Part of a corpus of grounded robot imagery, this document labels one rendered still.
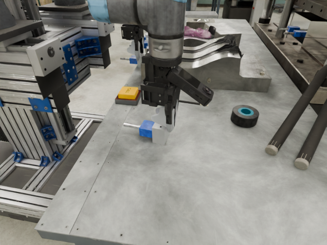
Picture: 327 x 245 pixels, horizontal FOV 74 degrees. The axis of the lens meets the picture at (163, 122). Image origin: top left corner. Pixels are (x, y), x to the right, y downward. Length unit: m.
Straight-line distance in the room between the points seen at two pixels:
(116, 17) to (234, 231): 0.47
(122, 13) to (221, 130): 0.42
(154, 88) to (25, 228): 1.25
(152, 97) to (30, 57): 0.45
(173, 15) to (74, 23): 0.90
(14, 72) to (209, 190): 0.73
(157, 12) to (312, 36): 1.18
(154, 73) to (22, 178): 1.17
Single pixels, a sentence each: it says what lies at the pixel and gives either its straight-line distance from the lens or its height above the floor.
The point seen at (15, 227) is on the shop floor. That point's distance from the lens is 1.60.
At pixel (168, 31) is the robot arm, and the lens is 0.45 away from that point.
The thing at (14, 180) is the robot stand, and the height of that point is 0.21.
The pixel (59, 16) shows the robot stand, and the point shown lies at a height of 0.99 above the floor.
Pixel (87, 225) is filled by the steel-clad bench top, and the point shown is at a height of 0.80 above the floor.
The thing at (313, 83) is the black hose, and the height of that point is 0.90.
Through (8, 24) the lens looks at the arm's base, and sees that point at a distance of 0.92.
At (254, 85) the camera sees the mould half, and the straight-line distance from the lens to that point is 0.92.
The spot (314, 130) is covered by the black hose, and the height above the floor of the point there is 0.85.
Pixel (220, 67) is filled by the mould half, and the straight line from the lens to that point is 0.87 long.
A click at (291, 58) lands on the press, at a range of 1.43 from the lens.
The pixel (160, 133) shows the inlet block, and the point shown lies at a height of 0.84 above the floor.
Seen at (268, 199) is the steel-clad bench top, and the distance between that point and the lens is 0.54.
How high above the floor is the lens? 1.21
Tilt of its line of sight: 37 degrees down
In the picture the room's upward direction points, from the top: straight up
